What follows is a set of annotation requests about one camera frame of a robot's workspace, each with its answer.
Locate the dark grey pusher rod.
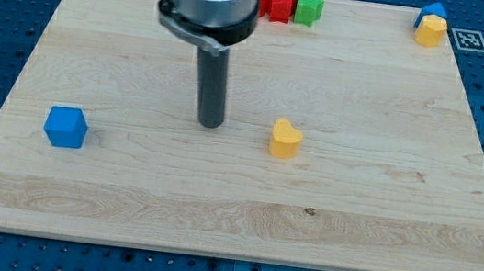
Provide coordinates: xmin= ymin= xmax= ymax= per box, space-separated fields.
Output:
xmin=197 ymin=49 xmax=230 ymax=129

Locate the yellow heart block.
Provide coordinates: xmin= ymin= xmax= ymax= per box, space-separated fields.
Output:
xmin=268 ymin=118 xmax=304 ymax=159

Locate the red block behind arm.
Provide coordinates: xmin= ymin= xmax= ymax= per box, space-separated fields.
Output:
xmin=257 ymin=0 xmax=268 ymax=17

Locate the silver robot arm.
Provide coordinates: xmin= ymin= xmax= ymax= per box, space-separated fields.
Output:
xmin=158 ymin=0 xmax=259 ymax=129

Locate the yellow hexagon block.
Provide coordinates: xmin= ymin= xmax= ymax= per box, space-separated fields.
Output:
xmin=414 ymin=14 xmax=448 ymax=48

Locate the red star block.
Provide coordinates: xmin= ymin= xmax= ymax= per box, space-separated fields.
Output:
xmin=265 ymin=0 xmax=298 ymax=24

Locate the green star block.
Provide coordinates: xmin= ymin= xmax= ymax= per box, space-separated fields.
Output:
xmin=293 ymin=0 xmax=324 ymax=28

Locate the blue cube block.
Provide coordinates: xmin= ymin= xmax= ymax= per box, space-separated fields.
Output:
xmin=43 ymin=106 xmax=88 ymax=149

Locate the wooden board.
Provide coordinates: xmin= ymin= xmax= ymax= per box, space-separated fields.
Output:
xmin=0 ymin=0 xmax=484 ymax=271

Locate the blue pentagon block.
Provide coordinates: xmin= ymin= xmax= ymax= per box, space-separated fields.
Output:
xmin=414 ymin=2 xmax=448 ymax=28

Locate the fiducial marker tag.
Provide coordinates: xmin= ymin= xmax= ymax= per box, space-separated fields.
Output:
xmin=452 ymin=28 xmax=484 ymax=53

